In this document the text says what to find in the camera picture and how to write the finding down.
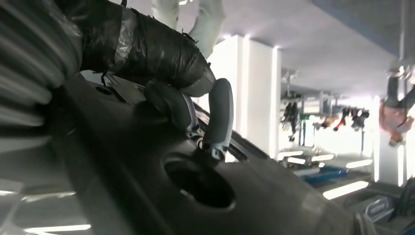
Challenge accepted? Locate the person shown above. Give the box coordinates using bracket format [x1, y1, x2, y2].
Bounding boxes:
[378, 73, 415, 147]
[151, 0, 226, 60]

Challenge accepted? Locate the white pillar with light strips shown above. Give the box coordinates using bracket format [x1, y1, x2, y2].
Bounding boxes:
[194, 34, 283, 160]

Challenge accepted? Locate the distant equipment stand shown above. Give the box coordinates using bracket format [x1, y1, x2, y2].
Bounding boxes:
[280, 70, 304, 142]

